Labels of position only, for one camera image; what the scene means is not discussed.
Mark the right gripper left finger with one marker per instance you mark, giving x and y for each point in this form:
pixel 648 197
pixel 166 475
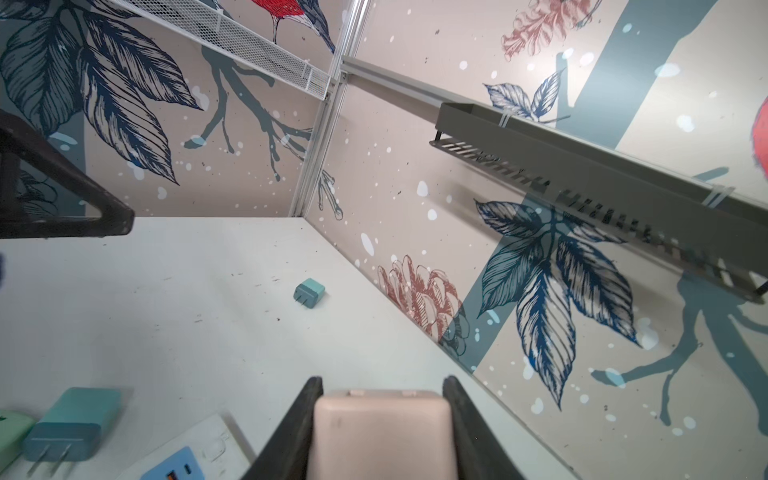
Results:
pixel 286 454

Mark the teal plug adapter far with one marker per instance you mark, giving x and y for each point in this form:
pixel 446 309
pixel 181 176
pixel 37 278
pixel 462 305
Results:
pixel 309 293

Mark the black wire basket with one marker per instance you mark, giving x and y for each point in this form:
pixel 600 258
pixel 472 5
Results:
pixel 702 228

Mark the white mesh wall shelf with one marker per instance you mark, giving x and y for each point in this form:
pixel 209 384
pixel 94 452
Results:
pixel 211 28

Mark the pink plug adapter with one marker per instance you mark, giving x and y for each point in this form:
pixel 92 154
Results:
pixel 382 434

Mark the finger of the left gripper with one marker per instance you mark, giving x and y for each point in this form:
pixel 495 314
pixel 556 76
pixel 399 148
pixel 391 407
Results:
pixel 44 195

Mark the green plug adapter low cluster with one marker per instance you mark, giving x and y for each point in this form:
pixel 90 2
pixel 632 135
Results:
pixel 14 427

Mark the teal plug adapter left cluster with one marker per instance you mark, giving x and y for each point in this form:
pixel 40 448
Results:
pixel 73 429

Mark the white multicolour power strip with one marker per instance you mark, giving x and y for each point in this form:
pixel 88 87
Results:
pixel 208 450

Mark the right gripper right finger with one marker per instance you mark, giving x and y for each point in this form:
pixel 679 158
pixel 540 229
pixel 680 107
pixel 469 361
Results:
pixel 479 455

